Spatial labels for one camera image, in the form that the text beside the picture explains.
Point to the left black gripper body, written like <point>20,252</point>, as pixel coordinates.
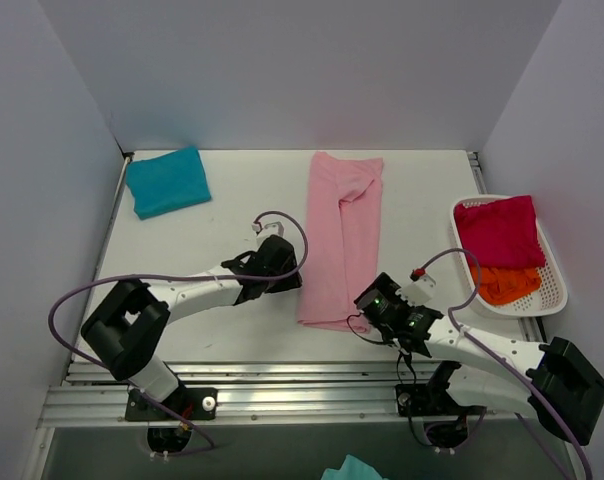
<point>286,267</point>

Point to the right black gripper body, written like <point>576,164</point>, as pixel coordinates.
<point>370,300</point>

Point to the pink t shirt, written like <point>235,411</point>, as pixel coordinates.
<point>343,223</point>

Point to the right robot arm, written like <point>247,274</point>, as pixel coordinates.
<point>551,382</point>

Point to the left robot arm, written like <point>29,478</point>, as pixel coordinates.
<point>126,327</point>

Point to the orange t shirt in basket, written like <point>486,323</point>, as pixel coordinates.
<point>500,286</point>

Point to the folded teal t shirt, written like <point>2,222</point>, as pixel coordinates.
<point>167,183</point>

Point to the crimson t shirt in basket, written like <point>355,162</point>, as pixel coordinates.
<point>501,233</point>

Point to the white plastic basket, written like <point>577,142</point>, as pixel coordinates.
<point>549,299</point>

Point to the mint green cloth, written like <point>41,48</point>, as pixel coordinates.
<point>352,468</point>

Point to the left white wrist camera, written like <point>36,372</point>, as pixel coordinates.
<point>265,230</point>

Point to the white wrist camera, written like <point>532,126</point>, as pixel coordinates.
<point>265,230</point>
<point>421,288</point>

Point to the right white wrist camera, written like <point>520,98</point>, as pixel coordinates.
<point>421,288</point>

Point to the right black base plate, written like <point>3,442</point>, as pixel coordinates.
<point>420,401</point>

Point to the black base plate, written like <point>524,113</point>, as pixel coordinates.
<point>193,403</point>
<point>420,401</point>

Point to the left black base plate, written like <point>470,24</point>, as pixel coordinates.
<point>193,403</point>

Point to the aluminium rail frame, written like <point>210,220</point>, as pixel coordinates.
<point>253,393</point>

